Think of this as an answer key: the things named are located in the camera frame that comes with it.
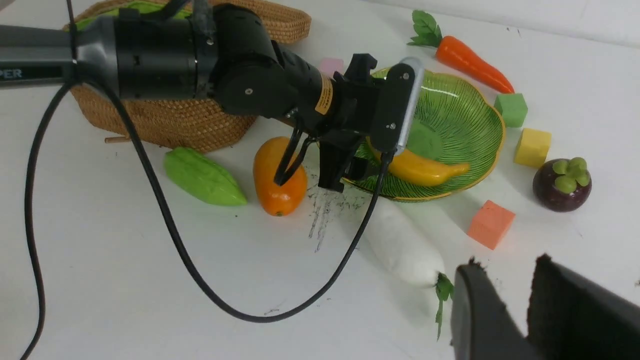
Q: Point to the orange toy carrot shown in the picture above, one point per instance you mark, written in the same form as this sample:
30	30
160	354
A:
455	54

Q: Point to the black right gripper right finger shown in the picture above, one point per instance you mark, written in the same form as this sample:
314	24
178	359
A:
570	317

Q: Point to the pink foam cube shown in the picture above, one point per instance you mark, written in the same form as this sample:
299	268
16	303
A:
329	66

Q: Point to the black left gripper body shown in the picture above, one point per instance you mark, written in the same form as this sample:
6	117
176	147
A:
344	108

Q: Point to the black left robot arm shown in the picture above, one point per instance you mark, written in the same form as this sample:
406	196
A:
222	53

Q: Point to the woven rattan basket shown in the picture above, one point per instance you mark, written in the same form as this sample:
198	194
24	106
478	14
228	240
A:
197	124

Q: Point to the yellow toy banana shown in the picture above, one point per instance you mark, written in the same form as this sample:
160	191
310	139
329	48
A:
424	172

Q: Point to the green foam cube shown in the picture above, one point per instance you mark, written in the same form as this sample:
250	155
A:
513	108

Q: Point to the yellow foam cube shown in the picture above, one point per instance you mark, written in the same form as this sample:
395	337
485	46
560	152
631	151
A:
532	148

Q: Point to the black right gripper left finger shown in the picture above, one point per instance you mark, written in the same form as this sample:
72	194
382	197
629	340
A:
481	326

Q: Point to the purple toy mangosteen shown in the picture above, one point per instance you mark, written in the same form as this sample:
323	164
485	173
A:
562	185

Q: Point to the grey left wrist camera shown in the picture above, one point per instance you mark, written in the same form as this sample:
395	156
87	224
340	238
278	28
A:
402	105

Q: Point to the orange foam cube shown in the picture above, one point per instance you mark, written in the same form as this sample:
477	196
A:
490	224

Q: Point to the green leaf-shaped glass plate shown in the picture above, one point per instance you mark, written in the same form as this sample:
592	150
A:
453	124

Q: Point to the white toy radish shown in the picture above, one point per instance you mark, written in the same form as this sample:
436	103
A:
404	250

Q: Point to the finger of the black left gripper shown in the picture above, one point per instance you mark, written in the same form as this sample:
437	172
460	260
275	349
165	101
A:
357	169
333	162

